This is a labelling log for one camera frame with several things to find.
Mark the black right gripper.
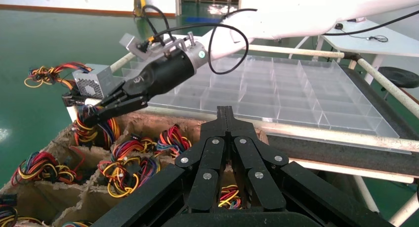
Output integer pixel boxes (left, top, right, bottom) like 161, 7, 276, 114
82, 48, 197, 128

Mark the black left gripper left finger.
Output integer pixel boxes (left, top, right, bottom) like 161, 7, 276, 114
175, 106, 230, 213

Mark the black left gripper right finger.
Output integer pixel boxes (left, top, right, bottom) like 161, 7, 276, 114
227, 106, 289, 212

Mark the power supply wire bundle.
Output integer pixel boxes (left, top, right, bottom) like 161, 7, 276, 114
72, 105, 121, 147

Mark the clear plastic divider tray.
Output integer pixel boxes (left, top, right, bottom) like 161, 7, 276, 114
121, 53, 401, 139

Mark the yellow round reel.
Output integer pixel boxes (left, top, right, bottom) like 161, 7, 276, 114
133, 0, 147, 18

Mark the brown cardboard divided box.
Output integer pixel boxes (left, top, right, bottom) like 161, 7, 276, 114
0, 109, 271, 227

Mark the black round stool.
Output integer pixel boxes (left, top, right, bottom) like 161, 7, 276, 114
379, 66, 419, 89

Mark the white background table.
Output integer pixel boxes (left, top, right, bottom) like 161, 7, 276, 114
321, 18, 419, 85

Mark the power supply with coloured wires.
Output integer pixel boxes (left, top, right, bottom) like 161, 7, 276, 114
217, 184, 244, 210
10, 151, 79, 187
61, 221, 93, 227
97, 137, 162, 199
156, 124, 193, 158
24, 61, 116, 100
0, 193, 19, 227

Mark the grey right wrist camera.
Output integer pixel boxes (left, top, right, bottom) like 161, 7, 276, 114
119, 31, 197, 61

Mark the black looping arm cable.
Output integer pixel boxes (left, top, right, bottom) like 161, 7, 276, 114
142, 4, 259, 76

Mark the long black cable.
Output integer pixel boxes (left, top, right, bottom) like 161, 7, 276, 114
322, 9, 419, 36

